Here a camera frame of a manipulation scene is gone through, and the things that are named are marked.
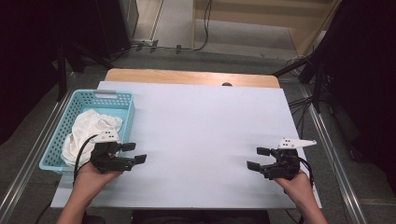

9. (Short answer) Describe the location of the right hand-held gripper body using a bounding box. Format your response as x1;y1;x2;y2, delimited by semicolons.
262;137;318;181

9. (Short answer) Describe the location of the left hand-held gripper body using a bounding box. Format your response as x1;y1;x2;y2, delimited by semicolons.
89;129;135;175

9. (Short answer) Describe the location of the light blue plastic basket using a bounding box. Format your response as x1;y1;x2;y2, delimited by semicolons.
38;89;136;175

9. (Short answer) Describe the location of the white baby romper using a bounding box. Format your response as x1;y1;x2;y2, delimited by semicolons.
60;108;124;167

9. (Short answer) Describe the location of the person's left hand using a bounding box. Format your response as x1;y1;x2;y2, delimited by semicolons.
72;161;124;206

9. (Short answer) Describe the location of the person's right hand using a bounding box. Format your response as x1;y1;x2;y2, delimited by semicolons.
274;169;314;210

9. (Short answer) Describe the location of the white table cover board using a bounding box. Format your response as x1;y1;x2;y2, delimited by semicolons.
50;81;322;209

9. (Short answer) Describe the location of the person's dark clothing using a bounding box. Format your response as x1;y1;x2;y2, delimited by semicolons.
132;209;270;224

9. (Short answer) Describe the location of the black tripod stand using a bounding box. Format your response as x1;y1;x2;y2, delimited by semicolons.
272;52;331;115

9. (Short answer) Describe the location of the floor power strip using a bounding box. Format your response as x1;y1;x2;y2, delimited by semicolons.
130;37;160;52

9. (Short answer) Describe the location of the black curtain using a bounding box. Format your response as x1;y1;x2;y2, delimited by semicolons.
320;0;396;194
0;0;104;146

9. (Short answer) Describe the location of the black cabinet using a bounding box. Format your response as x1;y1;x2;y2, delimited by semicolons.
96;0;139;59

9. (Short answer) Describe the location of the light wooden step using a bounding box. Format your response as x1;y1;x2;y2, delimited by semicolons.
192;0;342;57

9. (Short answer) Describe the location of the right hand-held gripper black cable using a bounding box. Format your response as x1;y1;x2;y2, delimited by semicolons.
297;157;315;189

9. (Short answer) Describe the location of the hand-held gripper black cable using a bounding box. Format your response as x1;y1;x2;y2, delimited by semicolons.
73;133;100;188
297;157;315;189

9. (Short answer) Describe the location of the left hand-held gripper black cable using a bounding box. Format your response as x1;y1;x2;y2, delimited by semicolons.
73;133;100;188

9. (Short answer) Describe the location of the aluminium floor rail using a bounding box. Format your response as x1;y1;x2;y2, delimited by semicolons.
0;73;78;223
300;85;370;224

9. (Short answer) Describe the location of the black cable bundle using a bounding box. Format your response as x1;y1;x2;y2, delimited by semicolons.
288;96;314;138

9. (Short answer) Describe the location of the black floor cable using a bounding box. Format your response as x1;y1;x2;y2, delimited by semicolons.
178;0;213;52

